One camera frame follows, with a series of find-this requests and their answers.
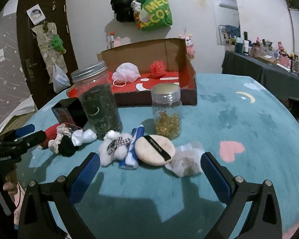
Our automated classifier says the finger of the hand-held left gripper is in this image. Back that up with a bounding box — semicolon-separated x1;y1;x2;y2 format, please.
0;124;36;141
0;130;47;155

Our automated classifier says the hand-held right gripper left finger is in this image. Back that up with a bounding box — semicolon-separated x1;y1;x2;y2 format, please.
17;152;101;239

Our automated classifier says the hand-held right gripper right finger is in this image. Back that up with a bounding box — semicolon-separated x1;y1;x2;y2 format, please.
200;151;283;239

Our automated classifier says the red plush ball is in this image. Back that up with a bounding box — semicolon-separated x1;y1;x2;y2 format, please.
43;124;65;150

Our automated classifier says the cream scrunchie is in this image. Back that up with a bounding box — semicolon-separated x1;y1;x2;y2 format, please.
48;123;73;154

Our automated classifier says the clear plastic bag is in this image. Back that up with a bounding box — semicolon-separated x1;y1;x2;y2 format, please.
52;63;71;93
164;141;205;177

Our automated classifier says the black yarn pompom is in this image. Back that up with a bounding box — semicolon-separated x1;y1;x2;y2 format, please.
58;136;80;157

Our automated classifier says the cardboard box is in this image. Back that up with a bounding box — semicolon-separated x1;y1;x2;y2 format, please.
67;38;198;107

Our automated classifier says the person's left hand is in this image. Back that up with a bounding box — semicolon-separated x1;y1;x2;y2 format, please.
0;170;19;197

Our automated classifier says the white teddy bear plush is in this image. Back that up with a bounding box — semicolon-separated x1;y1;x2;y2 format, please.
98;130;133;167

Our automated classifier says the white rolled cloth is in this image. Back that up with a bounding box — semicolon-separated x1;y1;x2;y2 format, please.
72;129;97;146

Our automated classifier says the blue and white cloth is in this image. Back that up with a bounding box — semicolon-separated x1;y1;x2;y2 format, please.
118;126;145;170

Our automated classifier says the black box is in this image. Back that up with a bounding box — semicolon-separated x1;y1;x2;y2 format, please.
51;97;88;131

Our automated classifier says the clear hanging plastic bag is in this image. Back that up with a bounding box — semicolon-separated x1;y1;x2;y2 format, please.
52;63;71;93

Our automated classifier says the tall jar of green leaves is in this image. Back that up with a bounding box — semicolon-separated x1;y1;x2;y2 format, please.
71;61;123;140

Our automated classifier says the beige hanging organizer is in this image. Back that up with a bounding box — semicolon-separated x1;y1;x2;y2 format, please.
31;21;66;84

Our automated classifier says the small jar of yellow capsules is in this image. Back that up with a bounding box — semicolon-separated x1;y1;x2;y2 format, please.
151;83;183;140

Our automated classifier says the dark wooden door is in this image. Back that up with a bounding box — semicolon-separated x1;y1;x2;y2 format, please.
16;0;79;102

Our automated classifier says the green plush toy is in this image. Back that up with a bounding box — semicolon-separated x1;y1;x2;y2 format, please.
50;34;66;54

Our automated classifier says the white mesh bath pouf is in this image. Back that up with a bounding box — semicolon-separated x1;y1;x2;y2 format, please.
112;63;141;87

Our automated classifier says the table with dark cloth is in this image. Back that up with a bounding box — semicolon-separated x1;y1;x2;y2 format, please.
221;50;299;100

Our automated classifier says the photo on door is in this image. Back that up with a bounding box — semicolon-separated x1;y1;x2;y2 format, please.
26;4;46;25

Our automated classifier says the red knitted ball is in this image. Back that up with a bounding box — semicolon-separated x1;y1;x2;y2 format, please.
150;60;167;79

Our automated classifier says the pale pink plush toy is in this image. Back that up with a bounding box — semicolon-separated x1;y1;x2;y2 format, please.
106;35;131;49

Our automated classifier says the row of cosmetics bottles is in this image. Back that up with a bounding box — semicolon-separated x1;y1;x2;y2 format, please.
218;25;299;80

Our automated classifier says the black hanging bag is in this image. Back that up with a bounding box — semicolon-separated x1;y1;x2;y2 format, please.
111;0;136;23

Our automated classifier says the small white plush charm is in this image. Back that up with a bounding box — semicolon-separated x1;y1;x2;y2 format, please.
131;0;143;14

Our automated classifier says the green snack bag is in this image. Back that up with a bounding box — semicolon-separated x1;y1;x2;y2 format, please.
134;0;173;31

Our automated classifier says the metal door handle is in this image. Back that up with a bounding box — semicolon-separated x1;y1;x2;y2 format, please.
25;59;38;81

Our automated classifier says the pink plush keychain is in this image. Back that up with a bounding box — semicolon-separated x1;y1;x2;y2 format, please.
179;33;197;60

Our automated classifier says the wall mirror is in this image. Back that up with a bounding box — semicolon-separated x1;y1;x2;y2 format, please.
209;0;241;46

